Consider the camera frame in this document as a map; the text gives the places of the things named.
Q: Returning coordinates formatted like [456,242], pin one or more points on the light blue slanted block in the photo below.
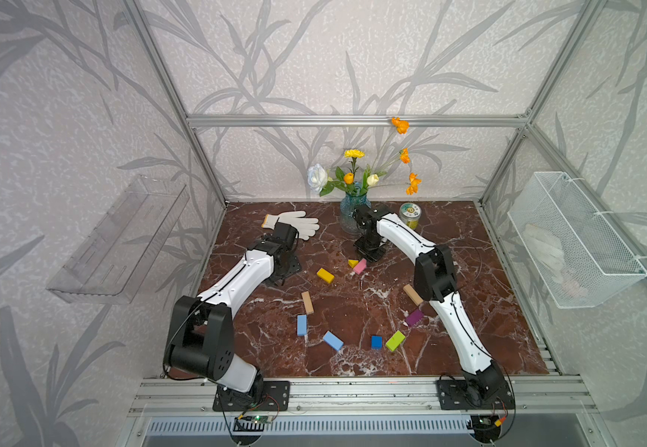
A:
[333,341]

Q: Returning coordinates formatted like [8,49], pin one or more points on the yellow rectangular block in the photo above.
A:
[325,275]

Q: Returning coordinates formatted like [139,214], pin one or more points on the aluminium front rail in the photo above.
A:
[411,395]

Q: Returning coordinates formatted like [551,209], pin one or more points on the artificial flower bouquet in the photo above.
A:
[354,179]

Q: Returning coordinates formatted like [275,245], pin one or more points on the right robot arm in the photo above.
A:
[484,384]

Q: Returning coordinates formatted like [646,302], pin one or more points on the purple block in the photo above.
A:
[414,318]

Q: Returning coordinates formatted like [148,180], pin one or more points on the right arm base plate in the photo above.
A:
[452,395]

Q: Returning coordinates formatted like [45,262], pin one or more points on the blue glass vase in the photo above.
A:
[347,208]

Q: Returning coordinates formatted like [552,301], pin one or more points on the pink rectangular block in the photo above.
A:
[360,267]

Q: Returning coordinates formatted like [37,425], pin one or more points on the controller board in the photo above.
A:
[486,429]
[253,423]

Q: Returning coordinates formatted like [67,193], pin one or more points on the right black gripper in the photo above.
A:
[371,257]

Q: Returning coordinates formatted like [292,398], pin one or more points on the dark blue cube block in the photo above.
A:
[376,342]

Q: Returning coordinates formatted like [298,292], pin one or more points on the small green tin can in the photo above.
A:
[410,213]

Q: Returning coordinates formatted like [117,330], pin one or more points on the white knit glove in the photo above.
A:
[306,226]

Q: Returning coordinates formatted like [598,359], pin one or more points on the right controller board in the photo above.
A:
[486,429]

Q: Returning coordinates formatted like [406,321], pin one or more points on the light blue upright block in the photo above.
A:
[302,325]

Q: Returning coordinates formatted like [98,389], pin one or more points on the left controller board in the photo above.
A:
[253,423]

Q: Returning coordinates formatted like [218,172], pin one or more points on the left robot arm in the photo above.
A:
[201,338]

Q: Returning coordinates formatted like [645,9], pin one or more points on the white wire mesh basket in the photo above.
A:
[581,258]

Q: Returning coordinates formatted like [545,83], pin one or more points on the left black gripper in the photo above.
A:
[294,263]

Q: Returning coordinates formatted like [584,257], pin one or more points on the natural wood block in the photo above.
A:
[309,309]
[413,295]

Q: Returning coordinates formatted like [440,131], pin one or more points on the clear acrylic wall shelf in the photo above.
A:
[111,265]

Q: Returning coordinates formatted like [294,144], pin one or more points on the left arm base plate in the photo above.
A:
[265,395]

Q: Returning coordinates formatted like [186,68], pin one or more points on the aluminium cage frame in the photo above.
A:
[586,14]

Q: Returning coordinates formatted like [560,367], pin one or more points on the lime green block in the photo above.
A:
[395,341]

